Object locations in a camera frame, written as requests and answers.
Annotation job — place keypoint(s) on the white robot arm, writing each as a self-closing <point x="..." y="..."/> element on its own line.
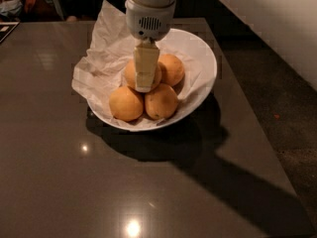
<point x="148" y="21"/>

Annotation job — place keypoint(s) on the black tablet at table edge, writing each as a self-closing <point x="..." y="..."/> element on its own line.
<point x="6" y="28"/>

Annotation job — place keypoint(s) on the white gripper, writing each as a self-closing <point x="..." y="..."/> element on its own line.
<point x="149" y="21"/>

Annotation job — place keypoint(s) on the white crumpled paper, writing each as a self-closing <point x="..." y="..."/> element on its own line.
<point x="110" y="26"/>

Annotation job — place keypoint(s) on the orange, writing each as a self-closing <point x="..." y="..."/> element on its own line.
<point x="129" y="74"/>
<point x="172" y="69"/>
<point x="161" y="102"/>
<point x="126" y="103"/>

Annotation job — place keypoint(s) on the person in orange clothing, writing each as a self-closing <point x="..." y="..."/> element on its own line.
<point x="27" y="11"/>

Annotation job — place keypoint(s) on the white bowl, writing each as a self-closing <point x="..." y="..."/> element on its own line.
<point x="200" y="74"/>

